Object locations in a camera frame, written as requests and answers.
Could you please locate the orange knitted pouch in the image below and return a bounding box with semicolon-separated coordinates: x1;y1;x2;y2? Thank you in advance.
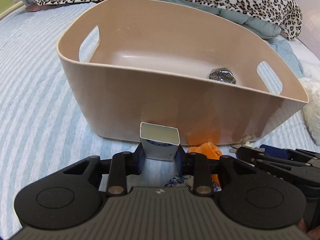
188;142;222;191

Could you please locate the tall white carton box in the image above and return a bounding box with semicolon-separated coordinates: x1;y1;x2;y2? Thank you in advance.
140;122;180;161

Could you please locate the clear bag of dried herbs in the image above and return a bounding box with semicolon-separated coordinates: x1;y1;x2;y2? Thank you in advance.
208;67;236;85

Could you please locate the blue white porcelain-pattern box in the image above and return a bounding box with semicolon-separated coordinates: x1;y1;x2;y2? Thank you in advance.
163;174;194;189

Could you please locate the white plush toy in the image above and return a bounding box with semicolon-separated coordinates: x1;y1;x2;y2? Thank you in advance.
299;77;320;146

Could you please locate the blue striped bed sheet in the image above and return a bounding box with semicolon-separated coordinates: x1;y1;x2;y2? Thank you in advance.
1;3;319;239

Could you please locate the beige plastic storage basket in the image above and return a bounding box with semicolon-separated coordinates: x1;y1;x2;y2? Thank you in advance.
57;0;309;145

